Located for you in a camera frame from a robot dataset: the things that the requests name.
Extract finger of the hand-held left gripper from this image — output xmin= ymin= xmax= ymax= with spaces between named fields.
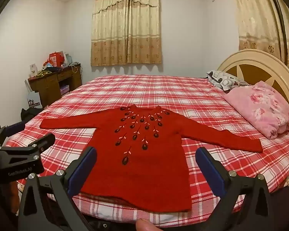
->
xmin=0 ymin=121 xmax=26 ymax=148
xmin=0 ymin=134 xmax=56 ymax=161

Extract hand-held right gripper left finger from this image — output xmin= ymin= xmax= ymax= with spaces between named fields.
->
xmin=18 ymin=146 xmax=98 ymax=231

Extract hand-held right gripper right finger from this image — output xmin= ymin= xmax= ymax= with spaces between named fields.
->
xmin=196 ymin=147 xmax=271 ymax=231

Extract red embroidered sweater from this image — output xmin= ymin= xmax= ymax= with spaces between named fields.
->
xmin=40 ymin=105 xmax=263 ymax=213

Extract person's right hand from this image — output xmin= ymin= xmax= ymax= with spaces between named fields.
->
xmin=135 ymin=218 xmax=157 ymax=231

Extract black bag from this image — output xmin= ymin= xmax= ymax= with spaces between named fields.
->
xmin=20 ymin=107 xmax=43 ymax=122

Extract white and blue paper bag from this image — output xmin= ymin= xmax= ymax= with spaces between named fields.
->
xmin=25 ymin=79 xmax=43 ymax=109

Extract brown wooden desk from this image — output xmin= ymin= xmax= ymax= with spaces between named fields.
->
xmin=28 ymin=64 xmax=83 ymax=107

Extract green cloth pile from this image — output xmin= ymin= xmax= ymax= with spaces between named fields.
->
xmin=36 ymin=68 xmax=63 ymax=77

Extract pink pillow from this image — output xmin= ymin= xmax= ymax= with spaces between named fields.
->
xmin=223 ymin=80 xmax=289 ymax=139

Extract red gift box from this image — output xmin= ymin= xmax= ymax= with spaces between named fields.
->
xmin=49 ymin=51 xmax=64 ymax=67

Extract grey patterned pillow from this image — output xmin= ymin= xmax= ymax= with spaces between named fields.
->
xmin=207 ymin=70 xmax=251 ymax=91

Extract red white plaid bedsheet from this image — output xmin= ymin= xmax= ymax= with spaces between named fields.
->
xmin=5 ymin=74 xmax=289 ymax=229

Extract cream wooden headboard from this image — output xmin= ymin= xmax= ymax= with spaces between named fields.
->
xmin=217 ymin=49 xmax=289 ymax=130

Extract beige short window curtain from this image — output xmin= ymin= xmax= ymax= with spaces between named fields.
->
xmin=90 ymin=0 xmax=163 ymax=67

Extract beige long patterned curtain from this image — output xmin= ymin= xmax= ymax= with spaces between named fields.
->
xmin=230 ymin=0 xmax=289 ymax=77

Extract dark window frame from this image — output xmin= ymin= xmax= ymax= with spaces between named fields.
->
xmin=274 ymin=0 xmax=287 ymax=64

